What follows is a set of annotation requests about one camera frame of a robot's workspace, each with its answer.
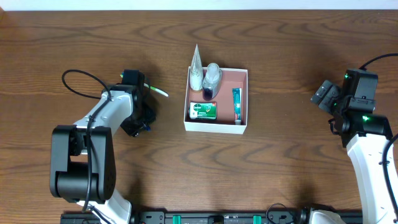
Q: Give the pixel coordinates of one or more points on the green Dettol soap bar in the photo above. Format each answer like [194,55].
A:
[203,110]

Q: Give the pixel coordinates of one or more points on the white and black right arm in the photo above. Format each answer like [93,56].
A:
[367,138]

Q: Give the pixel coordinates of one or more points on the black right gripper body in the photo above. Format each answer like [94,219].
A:
[325,94]

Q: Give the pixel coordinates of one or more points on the blue liquid foam pump bottle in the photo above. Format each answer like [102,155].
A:
[212,81]

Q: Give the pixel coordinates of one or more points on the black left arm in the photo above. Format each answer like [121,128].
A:
[82,163]

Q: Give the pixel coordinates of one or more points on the black mounting rail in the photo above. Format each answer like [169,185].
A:
[208,218]

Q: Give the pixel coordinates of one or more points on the white box with pink interior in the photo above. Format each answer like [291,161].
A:
[225,119]

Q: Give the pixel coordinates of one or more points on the green and white toothbrush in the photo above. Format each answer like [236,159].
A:
[157,90]

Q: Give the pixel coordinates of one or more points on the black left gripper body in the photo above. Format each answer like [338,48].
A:
[147,112]

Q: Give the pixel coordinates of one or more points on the Colgate toothpaste tube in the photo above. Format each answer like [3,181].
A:
[237,105]

